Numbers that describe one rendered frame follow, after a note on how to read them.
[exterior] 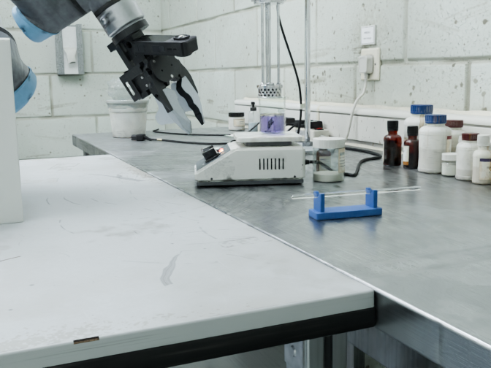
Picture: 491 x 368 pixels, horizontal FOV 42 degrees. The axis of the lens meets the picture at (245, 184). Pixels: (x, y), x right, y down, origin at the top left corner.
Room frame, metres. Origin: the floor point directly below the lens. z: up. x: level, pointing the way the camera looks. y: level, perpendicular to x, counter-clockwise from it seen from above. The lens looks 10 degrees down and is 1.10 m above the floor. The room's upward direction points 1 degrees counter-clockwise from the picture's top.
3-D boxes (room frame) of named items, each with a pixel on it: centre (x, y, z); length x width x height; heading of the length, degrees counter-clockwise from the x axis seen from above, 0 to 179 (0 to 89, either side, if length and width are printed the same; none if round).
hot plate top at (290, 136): (1.21, -0.04, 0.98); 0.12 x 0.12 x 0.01; 5
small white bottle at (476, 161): (1.13, -0.42, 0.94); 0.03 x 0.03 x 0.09
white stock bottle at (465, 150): (1.18, -0.42, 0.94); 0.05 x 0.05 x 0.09
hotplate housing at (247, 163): (1.20, -0.02, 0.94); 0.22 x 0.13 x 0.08; 95
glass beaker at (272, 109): (1.20, -0.05, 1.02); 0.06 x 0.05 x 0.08; 161
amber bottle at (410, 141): (1.33, -0.35, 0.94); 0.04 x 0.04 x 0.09
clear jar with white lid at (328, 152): (1.19, -0.16, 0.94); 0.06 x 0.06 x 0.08
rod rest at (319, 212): (0.88, -0.14, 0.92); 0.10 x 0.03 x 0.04; 106
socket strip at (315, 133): (2.04, -0.15, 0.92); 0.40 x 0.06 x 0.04; 23
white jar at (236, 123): (2.38, 0.03, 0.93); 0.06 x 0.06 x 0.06
